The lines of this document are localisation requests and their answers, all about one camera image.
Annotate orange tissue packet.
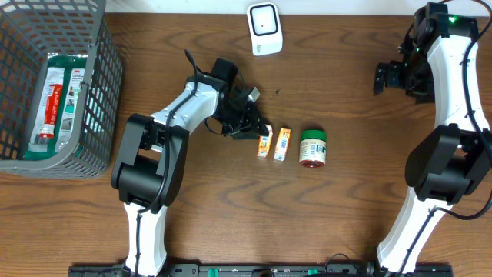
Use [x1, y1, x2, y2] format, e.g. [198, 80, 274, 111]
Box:
[257, 125, 273, 158]

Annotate orange snack packet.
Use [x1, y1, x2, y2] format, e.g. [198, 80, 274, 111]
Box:
[274, 128, 291, 161]

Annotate green lidded white canister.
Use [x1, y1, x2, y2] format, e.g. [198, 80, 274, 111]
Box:
[299, 129, 327, 168]

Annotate white green package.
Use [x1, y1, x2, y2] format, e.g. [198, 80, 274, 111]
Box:
[24, 55, 87, 160]

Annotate red stick packet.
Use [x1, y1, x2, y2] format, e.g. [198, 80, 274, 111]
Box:
[40, 83, 63, 139]

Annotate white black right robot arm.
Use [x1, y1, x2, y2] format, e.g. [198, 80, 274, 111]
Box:
[367, 1, 491, 276]

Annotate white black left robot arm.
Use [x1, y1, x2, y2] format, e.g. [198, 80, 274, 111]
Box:
[111, 73, 268, 276]

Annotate white black barcode scanner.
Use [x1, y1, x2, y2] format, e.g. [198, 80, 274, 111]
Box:
[246, 2, 283, 56]

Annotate grey plastic mesh basket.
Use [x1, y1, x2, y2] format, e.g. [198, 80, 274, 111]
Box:
[1, 0, 123, 179]

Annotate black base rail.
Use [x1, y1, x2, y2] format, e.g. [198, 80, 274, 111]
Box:
[68, 262, 454, 277]

